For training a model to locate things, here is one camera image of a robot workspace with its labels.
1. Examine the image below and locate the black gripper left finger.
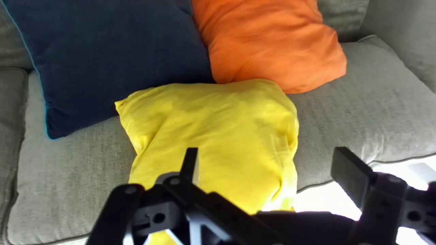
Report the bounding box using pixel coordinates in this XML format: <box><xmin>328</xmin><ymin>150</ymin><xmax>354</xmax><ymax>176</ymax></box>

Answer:
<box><xmin>85</xmin><ymin>146</ymin><xmax>291</xmax><ymax>245</ymax></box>

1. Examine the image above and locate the navy square pillow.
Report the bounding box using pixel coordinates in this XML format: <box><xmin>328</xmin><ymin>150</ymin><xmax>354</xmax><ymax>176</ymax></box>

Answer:
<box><xmin>0</xmin><ymin>0</ymin><xmax>215</xmax><ymax>140</ymax></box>

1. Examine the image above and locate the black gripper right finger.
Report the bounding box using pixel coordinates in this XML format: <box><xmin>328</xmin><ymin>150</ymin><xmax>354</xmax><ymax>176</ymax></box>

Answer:
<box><xmin>329</xmin><ymin>145</ymin><xmax>436</xmax><ymax>245</ymax></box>

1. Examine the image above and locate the orange square pillow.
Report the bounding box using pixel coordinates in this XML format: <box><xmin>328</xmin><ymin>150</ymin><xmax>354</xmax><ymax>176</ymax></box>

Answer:
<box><xmin>189</xmin><ymin>0</ymin><xmax>348</xmax><ymax>95</ymax></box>

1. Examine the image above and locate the yellow square pillow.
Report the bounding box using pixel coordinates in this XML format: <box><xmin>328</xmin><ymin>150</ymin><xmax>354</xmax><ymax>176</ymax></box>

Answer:
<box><xmin>113</xmin><ymin>78</ymin><xmax>301</xmax><ymax>245</ymax></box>

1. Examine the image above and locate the grey fabric sofa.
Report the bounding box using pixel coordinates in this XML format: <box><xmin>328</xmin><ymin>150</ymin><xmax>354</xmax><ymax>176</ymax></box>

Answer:
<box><xmin>0</xmin><ymin>0</ymin><xmax>436</xmax><ymax>245</ymax></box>

